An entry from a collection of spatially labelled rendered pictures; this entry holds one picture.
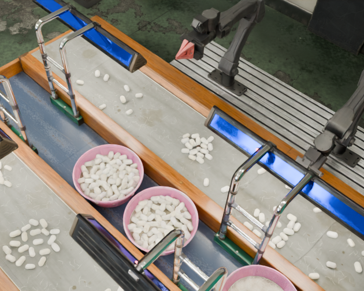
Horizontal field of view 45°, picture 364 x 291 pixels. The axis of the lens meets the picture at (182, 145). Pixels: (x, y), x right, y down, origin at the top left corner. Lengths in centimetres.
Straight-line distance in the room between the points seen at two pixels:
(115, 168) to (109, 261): 63
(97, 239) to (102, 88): 99
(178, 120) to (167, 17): 188
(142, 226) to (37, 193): 41
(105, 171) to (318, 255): 84
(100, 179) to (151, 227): 28
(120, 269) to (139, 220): 49
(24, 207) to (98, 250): 58
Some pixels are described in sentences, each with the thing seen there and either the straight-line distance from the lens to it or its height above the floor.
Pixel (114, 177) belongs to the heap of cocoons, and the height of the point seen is 74.
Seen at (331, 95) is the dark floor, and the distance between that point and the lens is 325.
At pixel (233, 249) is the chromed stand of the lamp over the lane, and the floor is 71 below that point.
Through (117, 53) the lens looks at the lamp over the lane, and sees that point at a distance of 168.
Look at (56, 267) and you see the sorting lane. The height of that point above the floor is 74.
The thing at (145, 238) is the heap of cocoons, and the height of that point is 74.
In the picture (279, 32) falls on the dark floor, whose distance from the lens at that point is 367.
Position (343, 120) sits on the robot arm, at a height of 105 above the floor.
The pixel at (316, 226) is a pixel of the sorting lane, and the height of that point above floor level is 74.
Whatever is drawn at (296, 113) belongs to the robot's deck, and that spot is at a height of 67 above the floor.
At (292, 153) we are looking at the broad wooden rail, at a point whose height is 76.
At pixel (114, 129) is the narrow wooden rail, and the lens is 183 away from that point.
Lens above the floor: 216
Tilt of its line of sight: 52 degrees down
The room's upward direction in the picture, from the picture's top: 4 degrees clockwise
